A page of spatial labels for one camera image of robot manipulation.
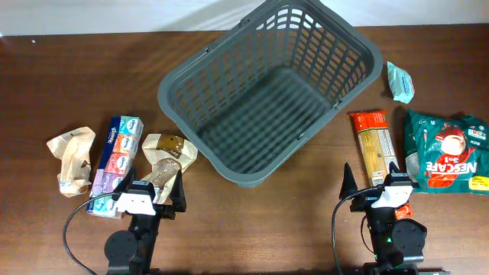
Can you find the beige snack bag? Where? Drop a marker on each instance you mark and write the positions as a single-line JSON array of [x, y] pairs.
[[73, 148]]

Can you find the Kleenex tissue multipack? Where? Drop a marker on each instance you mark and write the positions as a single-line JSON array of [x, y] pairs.
[[118, 154]]

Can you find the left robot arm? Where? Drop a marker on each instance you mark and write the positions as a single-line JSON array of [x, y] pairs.
[[131, 251]]

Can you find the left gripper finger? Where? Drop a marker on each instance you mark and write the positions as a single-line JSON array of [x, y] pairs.
[[177, 195], [127, 180]]

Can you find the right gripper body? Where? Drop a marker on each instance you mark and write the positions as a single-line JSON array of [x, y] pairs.
[[359, 206]]

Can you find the brown-top cookie bag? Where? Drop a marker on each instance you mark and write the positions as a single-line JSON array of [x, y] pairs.
[[167, 154]]

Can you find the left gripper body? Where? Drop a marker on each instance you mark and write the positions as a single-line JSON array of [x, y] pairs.
[[164, 209]]

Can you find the light green wipes packet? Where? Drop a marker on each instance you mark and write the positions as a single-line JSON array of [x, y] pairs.
[[400, 83]]

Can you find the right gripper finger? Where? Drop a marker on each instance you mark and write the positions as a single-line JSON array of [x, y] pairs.
[[349, 185], [393, 169]]

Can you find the orange spaghetti packet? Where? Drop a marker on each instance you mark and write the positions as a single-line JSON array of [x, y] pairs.
[[376, 144]]

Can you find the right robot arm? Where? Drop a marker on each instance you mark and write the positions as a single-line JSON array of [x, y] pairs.
[[397, 243]]

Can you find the green Nescafe coffee bag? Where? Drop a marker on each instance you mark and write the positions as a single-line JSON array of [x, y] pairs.
[[446, 155]]

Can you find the grey plastic basket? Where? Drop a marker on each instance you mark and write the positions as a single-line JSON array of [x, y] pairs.
[[255, 96]]

